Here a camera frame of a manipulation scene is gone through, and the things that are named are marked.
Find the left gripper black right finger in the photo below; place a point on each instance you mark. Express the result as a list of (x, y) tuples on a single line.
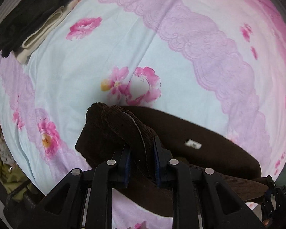
[(201, 198)]

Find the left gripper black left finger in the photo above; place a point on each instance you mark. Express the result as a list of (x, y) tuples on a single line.
[(83, 199)]

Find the folded cream garment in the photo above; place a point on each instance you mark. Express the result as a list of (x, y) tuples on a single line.
[(32, 42)]

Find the folded black garment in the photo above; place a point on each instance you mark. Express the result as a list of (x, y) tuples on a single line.
[(24, 20)]

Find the pink floral bed sheet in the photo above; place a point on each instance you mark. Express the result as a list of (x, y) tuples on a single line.
[(220, 64)]

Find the olive clutter beside bed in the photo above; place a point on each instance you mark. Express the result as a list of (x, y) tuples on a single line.
[(17, 185)]

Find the dark brown corduroy pants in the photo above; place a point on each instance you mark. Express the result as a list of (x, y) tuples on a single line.
[(108, 129)]

